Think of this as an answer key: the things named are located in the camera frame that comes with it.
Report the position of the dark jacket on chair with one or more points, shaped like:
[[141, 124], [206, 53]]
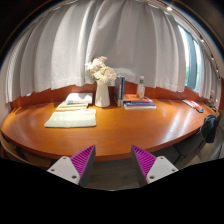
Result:
[[208, 129]]

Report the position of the yellow flat book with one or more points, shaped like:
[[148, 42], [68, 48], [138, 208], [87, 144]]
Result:
[[65, 106]]

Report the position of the orange flat book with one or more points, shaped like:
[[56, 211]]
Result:
[[135, 98]]

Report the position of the light green folded towel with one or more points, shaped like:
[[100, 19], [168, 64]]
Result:
[[72, 119]]

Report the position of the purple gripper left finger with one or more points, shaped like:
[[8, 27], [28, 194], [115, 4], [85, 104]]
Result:
[[77, 168]]

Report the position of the red booklet on desk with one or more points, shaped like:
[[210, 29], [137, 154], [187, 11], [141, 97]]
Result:
[[191, 103]]

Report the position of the window with frame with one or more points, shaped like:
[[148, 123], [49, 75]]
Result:
[[193, 60]]

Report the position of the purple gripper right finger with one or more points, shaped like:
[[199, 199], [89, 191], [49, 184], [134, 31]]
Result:
[[150, 168]]

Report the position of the white book on stack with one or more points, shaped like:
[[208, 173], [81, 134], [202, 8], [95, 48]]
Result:
[[80, 98]]

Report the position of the white flower bouquet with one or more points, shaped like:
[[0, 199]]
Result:
[[98, 70]]

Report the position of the black remote on desk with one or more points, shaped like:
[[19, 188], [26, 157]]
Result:
[[200, 110]]

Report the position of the grey office chair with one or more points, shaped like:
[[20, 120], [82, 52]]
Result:
[[195, 149]]

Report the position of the clear plastic water bottle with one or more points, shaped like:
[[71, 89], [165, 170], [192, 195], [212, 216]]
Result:
[[141, 88]]

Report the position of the white ceramic vase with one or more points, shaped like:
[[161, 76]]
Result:
[[102, 98]]

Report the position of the upright grey blue books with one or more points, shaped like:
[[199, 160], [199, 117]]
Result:
[[119, 90]]

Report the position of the white pleated curtain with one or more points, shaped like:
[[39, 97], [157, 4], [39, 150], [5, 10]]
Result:
[[137, 40]]

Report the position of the blue flat book stack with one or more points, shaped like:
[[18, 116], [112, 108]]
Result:
[[139, 105]]

